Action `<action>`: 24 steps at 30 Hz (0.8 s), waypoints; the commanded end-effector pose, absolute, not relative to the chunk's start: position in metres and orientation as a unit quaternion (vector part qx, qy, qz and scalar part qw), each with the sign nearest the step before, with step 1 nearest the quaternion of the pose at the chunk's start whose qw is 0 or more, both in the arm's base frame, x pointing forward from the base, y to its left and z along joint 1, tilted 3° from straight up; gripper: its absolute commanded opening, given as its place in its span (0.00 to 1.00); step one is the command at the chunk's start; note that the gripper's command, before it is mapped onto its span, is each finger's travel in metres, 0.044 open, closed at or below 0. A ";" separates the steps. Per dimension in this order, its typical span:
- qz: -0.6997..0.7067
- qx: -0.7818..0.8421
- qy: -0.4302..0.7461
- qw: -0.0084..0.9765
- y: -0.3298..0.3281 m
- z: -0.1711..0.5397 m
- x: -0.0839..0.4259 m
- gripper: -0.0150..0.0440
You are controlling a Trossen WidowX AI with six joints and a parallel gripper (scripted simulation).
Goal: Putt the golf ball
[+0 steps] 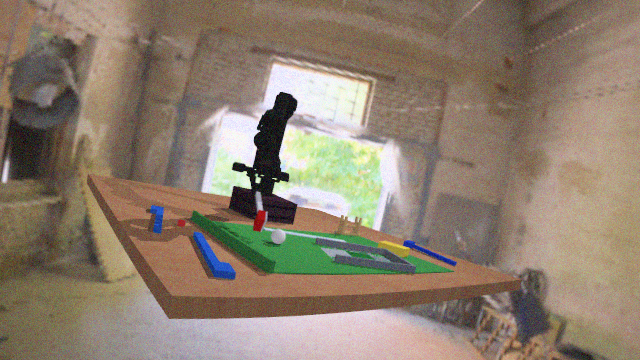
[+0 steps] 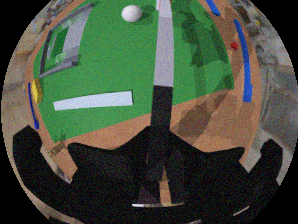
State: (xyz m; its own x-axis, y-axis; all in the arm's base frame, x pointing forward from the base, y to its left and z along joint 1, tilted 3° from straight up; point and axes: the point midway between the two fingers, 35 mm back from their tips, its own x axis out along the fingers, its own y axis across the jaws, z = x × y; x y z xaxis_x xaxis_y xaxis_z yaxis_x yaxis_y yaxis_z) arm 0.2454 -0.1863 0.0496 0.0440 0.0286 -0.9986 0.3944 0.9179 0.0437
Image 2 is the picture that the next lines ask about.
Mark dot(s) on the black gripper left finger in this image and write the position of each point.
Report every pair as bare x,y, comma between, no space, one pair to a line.
126,162

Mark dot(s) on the green flat mat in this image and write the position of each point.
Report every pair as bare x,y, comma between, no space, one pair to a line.
116,56

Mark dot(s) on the yellow rectangular block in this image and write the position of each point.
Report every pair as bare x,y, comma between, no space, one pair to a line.
36,89

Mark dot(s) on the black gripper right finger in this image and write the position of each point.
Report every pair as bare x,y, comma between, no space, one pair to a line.
185,165

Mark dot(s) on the white golf ball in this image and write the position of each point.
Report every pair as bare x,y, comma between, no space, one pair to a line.
131,13

